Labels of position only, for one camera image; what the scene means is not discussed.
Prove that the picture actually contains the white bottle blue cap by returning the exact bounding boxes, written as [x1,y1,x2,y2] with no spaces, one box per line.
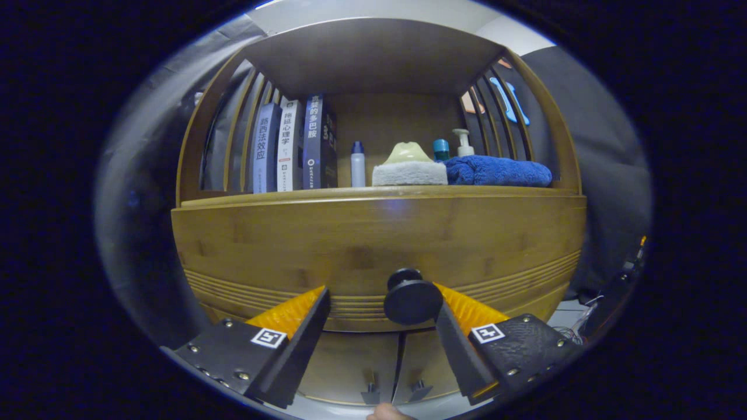
[350,141,366,188]

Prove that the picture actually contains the green sponge brush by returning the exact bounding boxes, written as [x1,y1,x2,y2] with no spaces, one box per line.
[372,142,449,187]

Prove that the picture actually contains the white pump bottle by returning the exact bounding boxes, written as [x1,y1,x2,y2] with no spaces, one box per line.
[452,128,475,157]

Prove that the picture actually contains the tangled floor cables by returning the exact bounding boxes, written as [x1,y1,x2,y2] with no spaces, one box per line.
[551,295,605,345]

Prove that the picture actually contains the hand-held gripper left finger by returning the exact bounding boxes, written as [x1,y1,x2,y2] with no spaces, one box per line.
[160,286,331,409]

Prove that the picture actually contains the light blue book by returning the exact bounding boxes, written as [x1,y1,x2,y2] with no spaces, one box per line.
[252,103,283,194]

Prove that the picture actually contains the wooden cabinet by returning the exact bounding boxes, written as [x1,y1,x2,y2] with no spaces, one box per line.
[171,17,587,406]

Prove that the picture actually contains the wooden countertop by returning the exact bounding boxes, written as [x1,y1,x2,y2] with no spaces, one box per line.
[181,185,584,208]

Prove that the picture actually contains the black drawer knob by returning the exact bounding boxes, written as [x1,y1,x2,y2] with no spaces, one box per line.
[383,268,444,326]

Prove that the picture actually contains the dark blue book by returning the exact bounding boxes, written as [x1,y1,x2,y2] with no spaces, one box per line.
[302,94,338,190]

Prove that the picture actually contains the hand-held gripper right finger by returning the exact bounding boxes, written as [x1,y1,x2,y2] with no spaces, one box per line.
[435,283,584,406]

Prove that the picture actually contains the wooden cabinet door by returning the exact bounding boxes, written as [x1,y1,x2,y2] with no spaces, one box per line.
[392,328,467,403]
[298,331,403,405]

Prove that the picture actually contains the white book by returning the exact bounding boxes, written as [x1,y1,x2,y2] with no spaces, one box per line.
[277,99,304,192]

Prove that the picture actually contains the wooden drawer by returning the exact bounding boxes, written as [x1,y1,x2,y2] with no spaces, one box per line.
[171,195,587,333]

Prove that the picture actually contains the black equipment with orange part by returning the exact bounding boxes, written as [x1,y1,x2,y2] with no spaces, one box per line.
[578,236,648,339]

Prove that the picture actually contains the blue folded towel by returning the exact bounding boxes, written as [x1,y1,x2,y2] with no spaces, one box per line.
[445,155,553,188]

